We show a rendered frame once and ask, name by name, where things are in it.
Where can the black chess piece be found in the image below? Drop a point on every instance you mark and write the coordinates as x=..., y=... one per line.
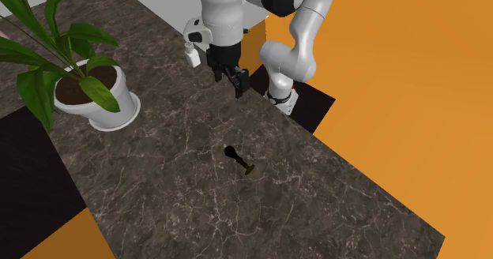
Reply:
x=231, y=152

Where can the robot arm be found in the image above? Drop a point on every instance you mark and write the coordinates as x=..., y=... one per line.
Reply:
x=223, y=15

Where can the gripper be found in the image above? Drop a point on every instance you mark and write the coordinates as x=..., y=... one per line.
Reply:
x=225, y=54

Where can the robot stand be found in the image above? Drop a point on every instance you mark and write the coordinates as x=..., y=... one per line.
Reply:
x=312, y=104

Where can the green plant in white pot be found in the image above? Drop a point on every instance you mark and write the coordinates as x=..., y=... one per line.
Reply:
x=111, y=96

